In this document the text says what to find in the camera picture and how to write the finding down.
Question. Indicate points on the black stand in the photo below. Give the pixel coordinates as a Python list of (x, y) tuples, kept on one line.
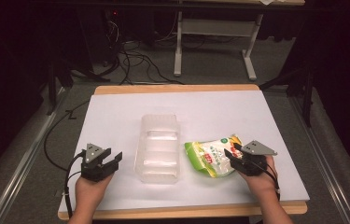
[(303, 84), (54, 81)]

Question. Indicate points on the white metal desk frame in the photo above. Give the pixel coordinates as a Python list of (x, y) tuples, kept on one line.
[(216, 29)]

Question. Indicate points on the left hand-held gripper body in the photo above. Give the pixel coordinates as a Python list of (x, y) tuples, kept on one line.
[(93, 165)]

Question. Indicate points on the white table sheet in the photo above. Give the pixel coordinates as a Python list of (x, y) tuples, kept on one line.
[(194, 109)]

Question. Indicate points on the metal floor rail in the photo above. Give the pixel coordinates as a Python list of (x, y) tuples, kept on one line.
[(319, 155), (23, 161)]

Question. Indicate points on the clear plastic container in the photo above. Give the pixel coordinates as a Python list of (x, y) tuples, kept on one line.
[(158, 149)]

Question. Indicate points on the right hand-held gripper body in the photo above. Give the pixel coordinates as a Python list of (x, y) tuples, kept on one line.
[(253, 158)]

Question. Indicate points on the green and white snack bag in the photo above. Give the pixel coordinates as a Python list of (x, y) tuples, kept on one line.
[(213, 155)]

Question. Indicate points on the person's right hand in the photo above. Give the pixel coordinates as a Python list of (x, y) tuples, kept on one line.
[(264, 179)]

